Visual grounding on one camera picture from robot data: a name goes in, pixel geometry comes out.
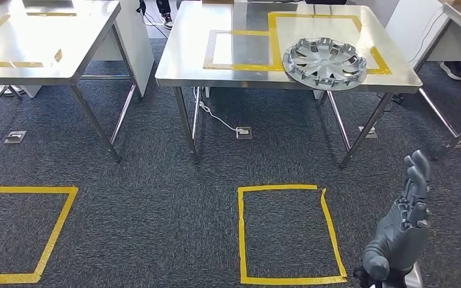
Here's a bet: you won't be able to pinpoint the person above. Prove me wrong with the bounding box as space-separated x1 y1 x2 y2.
440 61 461 82
155 0 175 31

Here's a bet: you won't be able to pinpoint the black cables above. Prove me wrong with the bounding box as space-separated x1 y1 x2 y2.
137 0 167 38

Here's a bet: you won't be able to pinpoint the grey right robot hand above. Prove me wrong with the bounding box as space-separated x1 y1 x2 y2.
361 149 433 283

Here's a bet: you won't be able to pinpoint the white round base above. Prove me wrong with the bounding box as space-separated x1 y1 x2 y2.
0 84 26 96

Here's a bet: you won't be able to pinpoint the grey plastic hubcap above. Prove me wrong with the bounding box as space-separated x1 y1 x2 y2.
282 37 369 91

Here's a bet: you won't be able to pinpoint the yellow table tape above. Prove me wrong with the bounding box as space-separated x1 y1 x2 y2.
0 11 77 68
203 11 393 76

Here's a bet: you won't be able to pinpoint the white desk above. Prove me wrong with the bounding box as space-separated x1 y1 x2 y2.
385 0 452 68
91 0 155 98

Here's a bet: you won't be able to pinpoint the white cable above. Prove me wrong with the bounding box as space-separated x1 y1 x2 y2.
193 87 240 132

